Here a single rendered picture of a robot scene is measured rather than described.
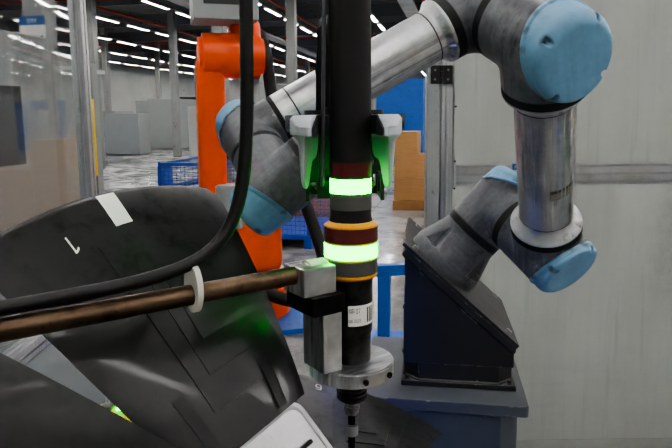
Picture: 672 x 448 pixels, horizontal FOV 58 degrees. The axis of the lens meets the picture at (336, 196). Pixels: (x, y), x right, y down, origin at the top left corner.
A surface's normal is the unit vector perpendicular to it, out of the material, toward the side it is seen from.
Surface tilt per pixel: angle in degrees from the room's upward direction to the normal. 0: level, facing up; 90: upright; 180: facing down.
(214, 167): 96
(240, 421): 54
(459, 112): 90
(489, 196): 61
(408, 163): 90
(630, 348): 90
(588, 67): 111
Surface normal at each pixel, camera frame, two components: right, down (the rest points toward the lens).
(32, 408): 0.85, -0.38
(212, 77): 0.29, 0.23
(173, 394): 0.40, -0.46
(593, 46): 0.37, 0.46
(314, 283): 0.58, 0.11
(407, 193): -0.22, 0.13
